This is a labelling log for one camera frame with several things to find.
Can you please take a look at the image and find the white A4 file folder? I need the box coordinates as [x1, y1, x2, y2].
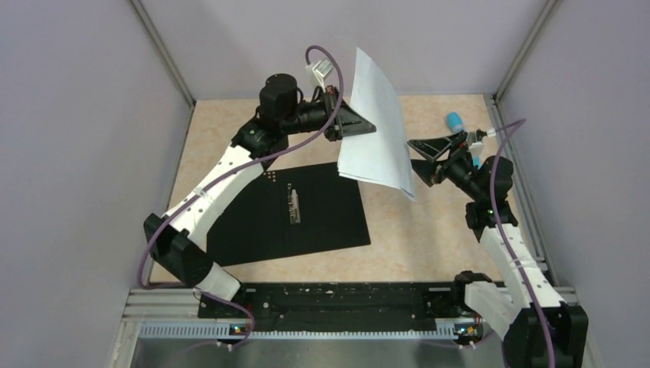
[207, 163, 371, 267]

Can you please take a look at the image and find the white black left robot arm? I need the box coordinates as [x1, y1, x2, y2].
[144, 74, 377, 301]

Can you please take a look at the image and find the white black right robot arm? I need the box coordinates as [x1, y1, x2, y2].
[408, 132, 589, 367]

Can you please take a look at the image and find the blue marker pen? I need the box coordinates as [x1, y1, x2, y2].
[445, 112, 484, 171]

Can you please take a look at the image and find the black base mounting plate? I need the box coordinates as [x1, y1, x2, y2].
[198, 282, 481, 333]

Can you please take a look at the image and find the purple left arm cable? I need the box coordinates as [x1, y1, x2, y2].
[138, 44, 345, 351]

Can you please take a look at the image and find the left aluminium corner post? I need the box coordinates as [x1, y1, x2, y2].
[126, 0, 196, 109]

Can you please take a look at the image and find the aluminium corner post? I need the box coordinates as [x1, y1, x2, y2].
[492, 0, 563, 105]
[126, 0, 196, 109]

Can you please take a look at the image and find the right aluminium corner post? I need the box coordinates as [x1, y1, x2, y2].
[492, 0, 563, 105]

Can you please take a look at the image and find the aluminium front rail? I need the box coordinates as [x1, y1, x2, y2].
[120, 287, 586, 323]

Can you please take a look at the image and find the white slotted cable duct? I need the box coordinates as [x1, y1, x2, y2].
[139, 322, 458, 340]

